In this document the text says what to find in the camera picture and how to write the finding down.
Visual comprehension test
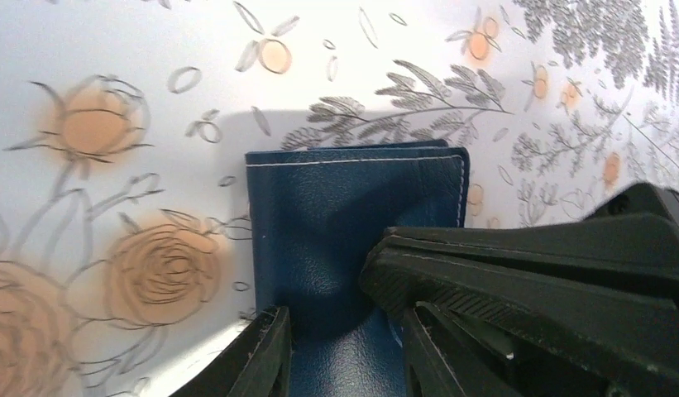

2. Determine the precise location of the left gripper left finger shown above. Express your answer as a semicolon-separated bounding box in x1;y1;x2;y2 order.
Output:
172;306;291;397

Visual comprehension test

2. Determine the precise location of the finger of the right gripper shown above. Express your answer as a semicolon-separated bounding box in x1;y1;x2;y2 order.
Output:
360;213;679;396

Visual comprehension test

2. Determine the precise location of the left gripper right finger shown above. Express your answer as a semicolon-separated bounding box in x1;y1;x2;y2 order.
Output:
402;304;521;396

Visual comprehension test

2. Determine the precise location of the dark blue card holder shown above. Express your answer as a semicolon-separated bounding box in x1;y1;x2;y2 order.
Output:
246;140;470;396

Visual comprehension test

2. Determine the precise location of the floral patterned table mat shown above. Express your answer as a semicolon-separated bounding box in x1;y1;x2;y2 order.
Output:
0;1;679;396

